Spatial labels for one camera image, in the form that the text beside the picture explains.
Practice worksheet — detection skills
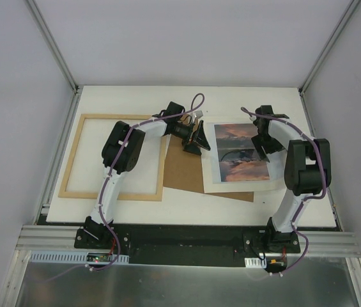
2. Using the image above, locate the brown backing board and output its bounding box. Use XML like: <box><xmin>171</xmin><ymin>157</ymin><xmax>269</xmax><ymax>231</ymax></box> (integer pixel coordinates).
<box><xmin>161</xmin><ymin>115</ymin><xmax>254</xmax><ymax>203</ymax></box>

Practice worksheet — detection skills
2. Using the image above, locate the sunset photo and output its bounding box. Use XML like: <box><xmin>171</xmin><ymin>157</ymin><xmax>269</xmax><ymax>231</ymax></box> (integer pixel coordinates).
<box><xmin>213</xmin><ymin>123</ymin><xmax>270</xmax><ymax>182</ymax></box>

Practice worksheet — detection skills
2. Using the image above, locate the white mat board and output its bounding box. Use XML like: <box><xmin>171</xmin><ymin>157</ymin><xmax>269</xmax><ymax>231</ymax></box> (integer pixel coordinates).
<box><xmin>201</xmin><ymin>116</ymin><xmax>286</xmax><ymax>193</ymax></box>

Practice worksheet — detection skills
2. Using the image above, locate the wooden picture frame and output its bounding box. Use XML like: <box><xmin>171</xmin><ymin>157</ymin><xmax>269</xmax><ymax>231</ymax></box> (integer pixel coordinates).
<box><xmin>58</xmin><ymin>114</ymin><xmax>168</xmax><ymax>201</ymax></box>

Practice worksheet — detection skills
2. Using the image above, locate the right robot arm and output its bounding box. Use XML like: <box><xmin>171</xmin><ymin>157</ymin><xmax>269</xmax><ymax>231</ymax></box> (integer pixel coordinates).
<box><xmin>250</xmin><ymin>105</ymin><xmax>332</xmax><ymax>253</ymax></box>

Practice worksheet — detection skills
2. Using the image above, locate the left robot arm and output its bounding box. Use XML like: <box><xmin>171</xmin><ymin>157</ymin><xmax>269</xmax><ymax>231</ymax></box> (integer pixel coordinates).
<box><xmin>83</xmin><ymin>102</ymin><xmax>211</xmax><ymax>249</ymax></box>

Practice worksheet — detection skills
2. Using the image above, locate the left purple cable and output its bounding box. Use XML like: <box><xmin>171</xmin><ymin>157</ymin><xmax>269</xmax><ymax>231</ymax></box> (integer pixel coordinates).
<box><xmin>39</xmin><ymin>93</ymin><xmax>206</xmax><ymax>282</ymax></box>

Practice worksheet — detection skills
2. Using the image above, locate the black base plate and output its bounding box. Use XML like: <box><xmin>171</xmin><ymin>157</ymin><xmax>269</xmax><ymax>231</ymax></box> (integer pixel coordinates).
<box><xmin>74</xmin><ymin>224</ymin><xmax>300</xmax><ymax>267</ymax></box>

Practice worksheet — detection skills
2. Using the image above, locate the right white cable duct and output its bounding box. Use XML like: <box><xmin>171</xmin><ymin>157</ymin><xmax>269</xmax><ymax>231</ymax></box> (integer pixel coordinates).
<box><xmin>244</xmin><ymin>258</ymin><xmax>267</xmax><ymax>269</ymax></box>

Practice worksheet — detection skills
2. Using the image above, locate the white cable duct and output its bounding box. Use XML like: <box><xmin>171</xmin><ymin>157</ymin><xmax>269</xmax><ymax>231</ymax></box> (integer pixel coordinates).
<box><xmin>244</xmin><ymin>258</ymin><xmax>267</xmax><ymax>269</ymax></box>
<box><xmin>30</xmin><ymin>251</ymin><xmax>130</xmax><ymax>265</ymax></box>

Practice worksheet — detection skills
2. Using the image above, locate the right aluminium corner post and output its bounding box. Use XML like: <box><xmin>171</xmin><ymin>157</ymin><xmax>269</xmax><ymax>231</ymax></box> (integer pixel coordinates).
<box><xmin>298</xmin><ymin>0</ymin><xmax>361</xmax><ymax>97</ymax></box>

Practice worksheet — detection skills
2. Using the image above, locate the aluminium corner post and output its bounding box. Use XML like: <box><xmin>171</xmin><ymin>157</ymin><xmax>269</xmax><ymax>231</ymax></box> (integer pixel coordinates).
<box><xmin>24</xmin><ymin>0</ymin><xmax>79</xmax><ymax>93</ymax></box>
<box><xmin>298</xmin><ymin>0</ymin><xmax>361</xmax><ymax>97</ymax></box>

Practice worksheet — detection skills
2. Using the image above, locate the aluminium rail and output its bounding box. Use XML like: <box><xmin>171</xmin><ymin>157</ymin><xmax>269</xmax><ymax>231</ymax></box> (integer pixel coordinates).
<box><xmin>16</xmin><ymin>223</ymin><xmax>82</xmax><ymax>252</ymax></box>

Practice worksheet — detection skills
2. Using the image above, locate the left white cable duct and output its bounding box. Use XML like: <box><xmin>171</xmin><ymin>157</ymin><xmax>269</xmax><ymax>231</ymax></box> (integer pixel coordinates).
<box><xmin>30</xmin><ymin>251</ymin><xmax>130</xmax><ymax>265</ymax></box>

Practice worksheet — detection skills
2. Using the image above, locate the left aluminium corner post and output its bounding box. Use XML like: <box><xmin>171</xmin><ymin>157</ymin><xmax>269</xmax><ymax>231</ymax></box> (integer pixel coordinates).
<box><xmin>24</xmin><ymin>0</ymin><xmax>79</xmax><ymax>93</ymax></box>

